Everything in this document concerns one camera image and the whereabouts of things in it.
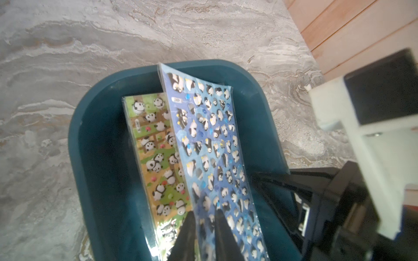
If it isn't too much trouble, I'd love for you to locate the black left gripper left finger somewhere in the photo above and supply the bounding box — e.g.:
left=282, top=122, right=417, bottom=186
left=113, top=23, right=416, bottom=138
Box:
left=168, top=211, right=196, bottom=261

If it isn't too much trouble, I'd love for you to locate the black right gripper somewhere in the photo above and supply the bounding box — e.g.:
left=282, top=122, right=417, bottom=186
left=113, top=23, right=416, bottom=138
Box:
left=252, top=161, right=418, bottom=261

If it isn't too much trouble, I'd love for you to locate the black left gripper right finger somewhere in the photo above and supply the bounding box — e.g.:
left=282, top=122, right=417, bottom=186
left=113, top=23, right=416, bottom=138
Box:
left=214, top=209, right=244, bottom=261

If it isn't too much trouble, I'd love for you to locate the green panda sticker sheet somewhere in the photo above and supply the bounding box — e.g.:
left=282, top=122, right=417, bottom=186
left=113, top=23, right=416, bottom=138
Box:
left=122, top=92, right=192, bottom=261

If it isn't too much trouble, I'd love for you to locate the teal plastic storage box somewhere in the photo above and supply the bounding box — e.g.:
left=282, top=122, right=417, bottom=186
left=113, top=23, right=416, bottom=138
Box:
left=68, top=60, right=290, bottom=261

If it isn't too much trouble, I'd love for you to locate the blue penguin sticker sheet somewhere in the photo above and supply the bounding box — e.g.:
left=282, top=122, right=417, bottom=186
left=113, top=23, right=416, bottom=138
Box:
left=158, top=64, right=270, bottom=261

